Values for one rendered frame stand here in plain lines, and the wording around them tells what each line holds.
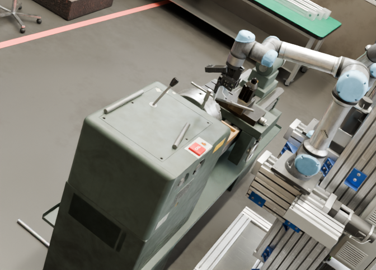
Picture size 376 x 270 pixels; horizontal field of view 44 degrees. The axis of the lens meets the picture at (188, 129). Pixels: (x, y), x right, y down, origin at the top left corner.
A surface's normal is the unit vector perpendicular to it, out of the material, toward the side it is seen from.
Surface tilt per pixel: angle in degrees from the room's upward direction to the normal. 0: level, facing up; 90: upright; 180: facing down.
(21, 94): 0
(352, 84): 82
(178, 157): 0
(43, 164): 0
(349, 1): 90
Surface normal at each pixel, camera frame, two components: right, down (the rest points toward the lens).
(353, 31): -0.50, 0.36
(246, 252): 0.33, -0.76
